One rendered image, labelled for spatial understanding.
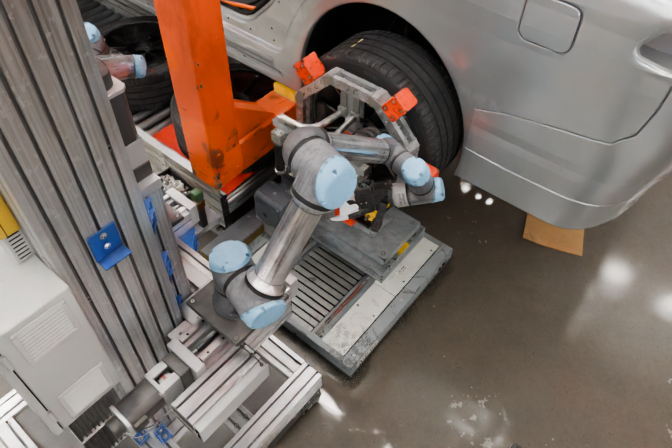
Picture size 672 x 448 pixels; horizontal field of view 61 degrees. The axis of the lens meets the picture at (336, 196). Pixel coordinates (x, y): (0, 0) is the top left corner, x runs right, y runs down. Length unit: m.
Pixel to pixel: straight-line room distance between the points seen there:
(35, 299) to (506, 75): 1.46
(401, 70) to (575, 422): 1.59
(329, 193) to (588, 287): 1.97
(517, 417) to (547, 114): 1.28
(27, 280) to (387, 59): 1.32
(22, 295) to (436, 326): 1.82
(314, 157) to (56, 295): 0.65
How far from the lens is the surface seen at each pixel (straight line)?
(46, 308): 1.42
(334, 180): 1.31
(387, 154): 1.68
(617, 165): 1.97
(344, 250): 2.72
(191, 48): 2.07
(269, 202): 2.60
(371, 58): 2.07
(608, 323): 2.99
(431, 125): 2.04
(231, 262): 1.58
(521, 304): 2.89
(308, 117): 2.35
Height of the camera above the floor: 2.31
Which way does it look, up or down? 47 degrees down
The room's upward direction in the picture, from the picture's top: 2 degrees clockwise
